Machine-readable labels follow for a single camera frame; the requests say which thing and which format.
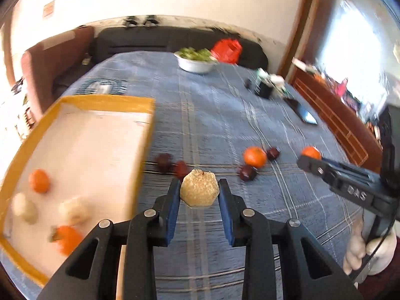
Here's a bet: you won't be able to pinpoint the person's right hand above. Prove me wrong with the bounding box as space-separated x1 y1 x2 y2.
343 215 398 277

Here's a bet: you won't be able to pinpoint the wooden cabinet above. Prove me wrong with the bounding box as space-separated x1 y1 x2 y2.
289 65 385 172

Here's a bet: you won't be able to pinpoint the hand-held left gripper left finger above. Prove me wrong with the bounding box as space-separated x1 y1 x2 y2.
37 179 182 300

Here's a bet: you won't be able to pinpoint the brown armchair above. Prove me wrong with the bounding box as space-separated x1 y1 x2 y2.
21 25 96 119

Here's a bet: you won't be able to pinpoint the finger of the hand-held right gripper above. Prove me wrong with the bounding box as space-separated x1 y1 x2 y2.
297 157 386 216

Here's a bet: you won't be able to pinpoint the beige foam-wrapped round fruit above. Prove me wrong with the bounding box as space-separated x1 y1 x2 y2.
58 196 92 226
12 193 39 225

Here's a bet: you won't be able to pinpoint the beige hexagonal cookie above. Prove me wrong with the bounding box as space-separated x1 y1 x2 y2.
179 169 219 207

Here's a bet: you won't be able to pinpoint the black sofa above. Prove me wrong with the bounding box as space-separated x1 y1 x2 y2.
94 26 269 69

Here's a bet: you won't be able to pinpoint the black smartphone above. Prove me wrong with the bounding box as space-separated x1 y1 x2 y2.
286 98 318 125

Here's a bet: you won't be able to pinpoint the wooden door frame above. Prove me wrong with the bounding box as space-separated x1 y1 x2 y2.
278 0 326 79

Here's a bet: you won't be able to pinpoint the green vegetables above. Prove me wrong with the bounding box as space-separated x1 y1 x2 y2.
178 47 217 61

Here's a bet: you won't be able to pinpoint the yellow-rimmed cardboard box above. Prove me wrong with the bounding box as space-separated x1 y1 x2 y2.
0 95 157 288

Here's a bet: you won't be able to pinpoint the white bowl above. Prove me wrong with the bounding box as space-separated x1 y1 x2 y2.
174 51 219 74

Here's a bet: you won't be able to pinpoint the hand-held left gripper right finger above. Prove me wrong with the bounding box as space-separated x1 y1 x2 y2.
218 179 363 300

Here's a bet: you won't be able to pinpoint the black cable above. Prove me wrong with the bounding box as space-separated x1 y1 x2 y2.
348 215 396 283

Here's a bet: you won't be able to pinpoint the red plastic bag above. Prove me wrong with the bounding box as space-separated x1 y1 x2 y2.
211 38 243 65

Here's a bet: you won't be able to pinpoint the bright window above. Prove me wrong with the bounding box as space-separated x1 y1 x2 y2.
312 0 400 101

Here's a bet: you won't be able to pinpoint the orange with green leaf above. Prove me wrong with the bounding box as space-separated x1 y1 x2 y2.
48 225 86 257

